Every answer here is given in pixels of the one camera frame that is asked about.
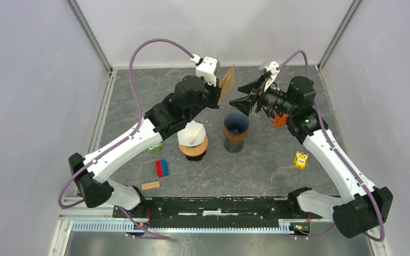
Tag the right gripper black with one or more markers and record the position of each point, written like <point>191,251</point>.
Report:
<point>245,103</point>

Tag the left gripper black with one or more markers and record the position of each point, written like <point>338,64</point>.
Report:
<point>215,92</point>

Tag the brown paper coffee filter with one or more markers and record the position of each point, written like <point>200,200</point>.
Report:
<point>227,84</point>

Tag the blue ribbed cone dripper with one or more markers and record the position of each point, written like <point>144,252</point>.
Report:
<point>237,123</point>

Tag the orange filter box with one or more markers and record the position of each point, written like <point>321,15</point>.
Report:
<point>278,119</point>

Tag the dark wooden ring holder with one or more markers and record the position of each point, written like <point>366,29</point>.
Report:
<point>236,137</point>

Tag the white paper coffee filter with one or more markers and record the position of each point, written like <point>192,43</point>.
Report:
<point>192,135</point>

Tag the light wooden ring holder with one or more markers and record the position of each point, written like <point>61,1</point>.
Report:
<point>195,150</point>

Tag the grey glass carafe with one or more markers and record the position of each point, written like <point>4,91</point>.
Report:
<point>233,148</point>

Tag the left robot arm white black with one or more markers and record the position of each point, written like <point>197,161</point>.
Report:
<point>173,115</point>

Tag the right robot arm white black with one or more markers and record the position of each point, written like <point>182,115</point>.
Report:
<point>361,205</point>

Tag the green owl toy block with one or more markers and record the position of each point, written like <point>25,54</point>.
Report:
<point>156,147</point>

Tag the yellow owl toy block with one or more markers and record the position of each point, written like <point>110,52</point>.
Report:
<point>301,160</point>

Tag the red blue lego brick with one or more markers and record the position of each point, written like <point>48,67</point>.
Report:
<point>162,168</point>

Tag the long wooden block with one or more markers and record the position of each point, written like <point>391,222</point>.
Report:
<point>150,185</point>

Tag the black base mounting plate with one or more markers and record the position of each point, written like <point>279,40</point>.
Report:
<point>217,212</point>

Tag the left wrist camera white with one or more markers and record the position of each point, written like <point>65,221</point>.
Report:
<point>206,68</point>

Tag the aluminium frame rail front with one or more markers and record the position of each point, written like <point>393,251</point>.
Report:
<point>109,218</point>

